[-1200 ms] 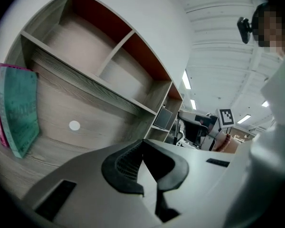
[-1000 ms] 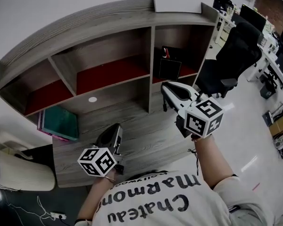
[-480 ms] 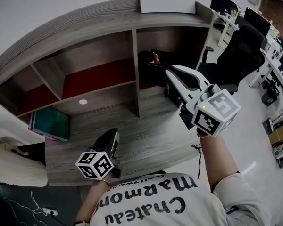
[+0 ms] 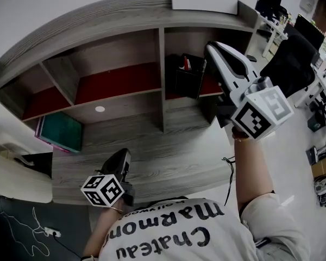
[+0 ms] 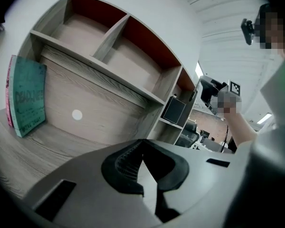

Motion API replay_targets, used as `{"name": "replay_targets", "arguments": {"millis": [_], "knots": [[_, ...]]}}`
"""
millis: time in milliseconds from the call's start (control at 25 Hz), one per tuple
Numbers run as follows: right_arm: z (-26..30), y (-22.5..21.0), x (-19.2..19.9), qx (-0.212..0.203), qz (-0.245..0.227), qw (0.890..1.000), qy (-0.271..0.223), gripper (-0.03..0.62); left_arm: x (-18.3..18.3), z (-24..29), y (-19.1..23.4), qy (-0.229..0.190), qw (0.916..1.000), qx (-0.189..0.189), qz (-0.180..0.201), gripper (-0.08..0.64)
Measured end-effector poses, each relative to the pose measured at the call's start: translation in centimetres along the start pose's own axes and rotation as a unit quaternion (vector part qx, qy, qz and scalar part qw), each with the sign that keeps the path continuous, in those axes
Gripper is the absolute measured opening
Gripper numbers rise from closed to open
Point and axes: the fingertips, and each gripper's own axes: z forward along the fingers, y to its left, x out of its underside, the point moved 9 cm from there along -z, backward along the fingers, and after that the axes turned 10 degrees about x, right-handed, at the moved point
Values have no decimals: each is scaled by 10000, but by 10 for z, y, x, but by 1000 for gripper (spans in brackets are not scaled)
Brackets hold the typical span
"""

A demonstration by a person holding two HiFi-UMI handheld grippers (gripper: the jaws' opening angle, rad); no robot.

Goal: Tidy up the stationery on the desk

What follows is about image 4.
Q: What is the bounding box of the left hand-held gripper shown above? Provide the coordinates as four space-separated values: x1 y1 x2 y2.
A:
80 147 137 208

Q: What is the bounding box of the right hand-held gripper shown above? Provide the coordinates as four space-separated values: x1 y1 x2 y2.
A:
204 40 294 142

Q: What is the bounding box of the black stationery pen holder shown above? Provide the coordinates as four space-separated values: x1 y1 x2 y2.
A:
174 53 208 101

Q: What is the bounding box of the person's right forearm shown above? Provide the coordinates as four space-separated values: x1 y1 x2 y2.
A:
231 127 275 212

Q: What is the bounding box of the person's left forearm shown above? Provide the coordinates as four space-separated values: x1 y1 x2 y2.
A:
81 206 125 260

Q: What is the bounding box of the grey wooden desk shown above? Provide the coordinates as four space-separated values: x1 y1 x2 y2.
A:
0 0 259 207

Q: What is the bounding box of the black office chair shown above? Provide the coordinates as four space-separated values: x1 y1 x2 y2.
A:
260 33 321 98

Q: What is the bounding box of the small green box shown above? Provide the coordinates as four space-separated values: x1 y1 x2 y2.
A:
307 115 326 132

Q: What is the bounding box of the white power strip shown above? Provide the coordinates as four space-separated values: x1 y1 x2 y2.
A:
44 226 62 238

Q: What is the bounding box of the white office table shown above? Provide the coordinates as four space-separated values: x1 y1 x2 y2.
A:
256 13 289 58

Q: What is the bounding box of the brown cardboard box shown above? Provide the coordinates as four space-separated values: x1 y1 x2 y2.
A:
310 155 326 179

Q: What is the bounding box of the black computer monitor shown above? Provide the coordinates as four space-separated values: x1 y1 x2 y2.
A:
293 13 326 51
255 0 283 19

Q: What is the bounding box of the white printed shirt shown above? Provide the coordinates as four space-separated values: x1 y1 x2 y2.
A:
97 191 311 261

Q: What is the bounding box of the black hanging string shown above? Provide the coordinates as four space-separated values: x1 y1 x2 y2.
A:
221 156 236 207

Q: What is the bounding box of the white cable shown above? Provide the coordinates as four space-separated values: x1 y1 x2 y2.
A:
0 206 50 258

